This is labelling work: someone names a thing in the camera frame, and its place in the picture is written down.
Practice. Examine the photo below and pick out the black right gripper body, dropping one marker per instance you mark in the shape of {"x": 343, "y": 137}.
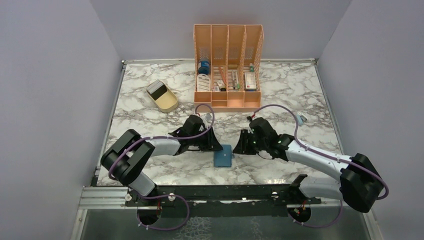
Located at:
{"x": 250, "y": 144}

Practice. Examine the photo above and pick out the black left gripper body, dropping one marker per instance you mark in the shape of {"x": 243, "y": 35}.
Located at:
{"x": 204, "y": 141}

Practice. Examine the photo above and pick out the teal leather card holder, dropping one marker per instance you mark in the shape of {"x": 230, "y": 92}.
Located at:
{"x": 223, "y": 158}

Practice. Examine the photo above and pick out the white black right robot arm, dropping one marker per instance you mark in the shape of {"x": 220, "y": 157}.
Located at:
{"x": 352, "y": 179}

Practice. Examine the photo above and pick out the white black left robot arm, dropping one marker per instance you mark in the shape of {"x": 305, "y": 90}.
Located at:
{"x": 127, "y": 157}

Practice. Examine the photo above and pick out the white rounded label card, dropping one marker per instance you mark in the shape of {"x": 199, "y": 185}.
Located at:
{"x": 203, "y": 83}

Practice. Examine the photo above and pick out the silver credit card in tray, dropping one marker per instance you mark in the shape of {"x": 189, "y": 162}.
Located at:
{"x": 156, "y": 89}

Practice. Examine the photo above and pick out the light blue small clip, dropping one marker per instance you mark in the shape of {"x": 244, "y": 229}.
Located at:
{"x": 301, "y": 118}

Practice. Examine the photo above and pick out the beige oval tray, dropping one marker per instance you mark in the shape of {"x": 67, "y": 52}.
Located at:
{"x": 167, "y": 102}

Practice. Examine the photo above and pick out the pens in organizer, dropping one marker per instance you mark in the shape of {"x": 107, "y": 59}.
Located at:
{"x": 235, "y": 81}

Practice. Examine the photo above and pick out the white red box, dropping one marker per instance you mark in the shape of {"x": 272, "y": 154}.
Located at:
{"x": 250, "y": 82}

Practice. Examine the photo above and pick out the blue tape roll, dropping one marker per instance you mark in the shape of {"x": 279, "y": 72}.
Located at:
{"x": 203, "y": 67}

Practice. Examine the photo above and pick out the orange desk file organizer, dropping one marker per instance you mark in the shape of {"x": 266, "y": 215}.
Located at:
{"x": 228, "y": 47}

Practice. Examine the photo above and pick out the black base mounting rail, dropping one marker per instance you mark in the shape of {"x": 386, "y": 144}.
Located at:
{"x": 175, "y": 201}

